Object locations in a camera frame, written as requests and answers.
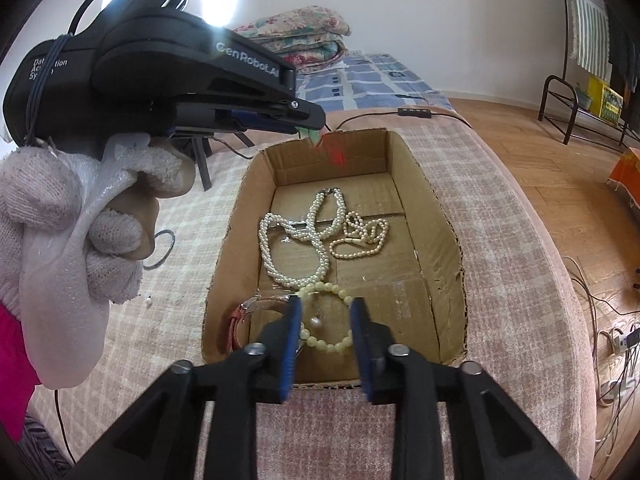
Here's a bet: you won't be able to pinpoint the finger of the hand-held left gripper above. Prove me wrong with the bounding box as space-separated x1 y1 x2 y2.
170 107 301 138
172 92 327 131

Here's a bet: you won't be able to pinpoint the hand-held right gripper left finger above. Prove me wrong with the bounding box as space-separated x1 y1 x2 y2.
65 295 304 480

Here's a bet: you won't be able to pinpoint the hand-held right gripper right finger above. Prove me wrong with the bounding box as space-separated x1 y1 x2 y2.
349 297 576 480

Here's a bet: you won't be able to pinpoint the red tassel ornament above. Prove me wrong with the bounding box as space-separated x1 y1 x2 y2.
300 127 348 168

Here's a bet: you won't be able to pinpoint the cream beaded bracelet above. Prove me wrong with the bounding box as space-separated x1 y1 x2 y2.
295 282 357 354

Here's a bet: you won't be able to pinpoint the red strap wristwatch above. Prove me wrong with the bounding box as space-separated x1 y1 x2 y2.
227 296 294 354

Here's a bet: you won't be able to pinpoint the cardboard box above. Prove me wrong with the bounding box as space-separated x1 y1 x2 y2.
201 129 468 390

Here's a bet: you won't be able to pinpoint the cream pearl necklace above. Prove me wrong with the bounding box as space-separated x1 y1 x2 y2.
329 212 390 261

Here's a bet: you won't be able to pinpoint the white twisted pearl necklace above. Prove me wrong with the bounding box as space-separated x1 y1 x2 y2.
257 187 347 291

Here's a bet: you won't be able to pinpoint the person's left hand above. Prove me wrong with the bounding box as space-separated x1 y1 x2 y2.
0 132 194 307

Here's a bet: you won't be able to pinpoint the black tripod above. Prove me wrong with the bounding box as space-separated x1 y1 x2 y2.
175 132 254 192

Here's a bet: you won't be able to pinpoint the blue patterned bed sheet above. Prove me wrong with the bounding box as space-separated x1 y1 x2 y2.
295 50 456 114

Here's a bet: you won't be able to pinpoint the folded floral quilts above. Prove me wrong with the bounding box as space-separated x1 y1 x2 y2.
232 5 351 74

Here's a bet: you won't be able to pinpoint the black metal clothes rack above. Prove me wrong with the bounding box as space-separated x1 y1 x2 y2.
537 0 640 153

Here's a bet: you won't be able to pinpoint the black white patterned garment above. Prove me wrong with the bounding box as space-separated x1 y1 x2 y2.
20 412 73 480

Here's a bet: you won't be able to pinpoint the striped towel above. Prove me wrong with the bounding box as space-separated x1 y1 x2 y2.
565 0 614 84

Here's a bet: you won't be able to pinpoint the yellow box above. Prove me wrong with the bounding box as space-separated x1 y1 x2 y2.
586 74 626 124

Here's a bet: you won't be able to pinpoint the orange patterned cloth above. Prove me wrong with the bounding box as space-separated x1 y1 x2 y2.
607 147 640 211

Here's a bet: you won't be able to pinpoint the dark hanging clothes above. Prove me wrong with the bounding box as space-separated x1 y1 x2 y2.
605 5 640 141

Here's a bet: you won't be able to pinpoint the black light cable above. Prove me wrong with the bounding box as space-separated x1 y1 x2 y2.
210 107 473 161

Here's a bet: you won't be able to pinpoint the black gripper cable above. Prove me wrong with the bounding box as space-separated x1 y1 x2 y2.
25 0 151 147

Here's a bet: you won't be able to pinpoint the black ring bangle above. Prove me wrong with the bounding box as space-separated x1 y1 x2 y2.
141 229 177 269

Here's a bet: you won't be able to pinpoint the tangle of cables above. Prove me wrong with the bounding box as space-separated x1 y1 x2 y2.
562 255 640 461

